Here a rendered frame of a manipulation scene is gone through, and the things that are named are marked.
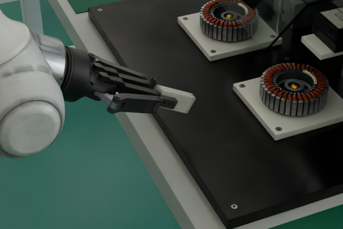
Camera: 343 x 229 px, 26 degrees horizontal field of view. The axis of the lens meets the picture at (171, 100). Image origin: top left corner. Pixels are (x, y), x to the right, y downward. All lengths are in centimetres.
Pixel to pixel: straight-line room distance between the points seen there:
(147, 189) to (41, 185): 32
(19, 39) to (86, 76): 23
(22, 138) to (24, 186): 147
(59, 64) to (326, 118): 46
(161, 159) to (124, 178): 107
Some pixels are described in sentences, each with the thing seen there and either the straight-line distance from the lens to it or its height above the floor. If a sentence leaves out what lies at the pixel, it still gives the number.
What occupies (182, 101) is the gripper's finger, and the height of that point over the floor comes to 84.
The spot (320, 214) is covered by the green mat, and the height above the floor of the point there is 75.
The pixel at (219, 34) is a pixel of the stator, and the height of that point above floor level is 80.
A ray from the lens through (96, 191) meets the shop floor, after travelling 221.
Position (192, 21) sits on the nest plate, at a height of 78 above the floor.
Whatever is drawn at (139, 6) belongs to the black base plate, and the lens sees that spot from 153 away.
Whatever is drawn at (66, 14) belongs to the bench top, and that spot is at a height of 75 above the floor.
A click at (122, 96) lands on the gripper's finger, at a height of 91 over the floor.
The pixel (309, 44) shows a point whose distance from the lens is 122.
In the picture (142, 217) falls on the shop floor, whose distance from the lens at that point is 213.
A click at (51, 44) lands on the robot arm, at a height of 100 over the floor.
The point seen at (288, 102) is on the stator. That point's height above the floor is 81.
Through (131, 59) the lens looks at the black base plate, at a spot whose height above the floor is 77.
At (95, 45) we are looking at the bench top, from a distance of 145.
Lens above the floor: 153
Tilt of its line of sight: 37 degrees down
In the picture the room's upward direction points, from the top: straight up
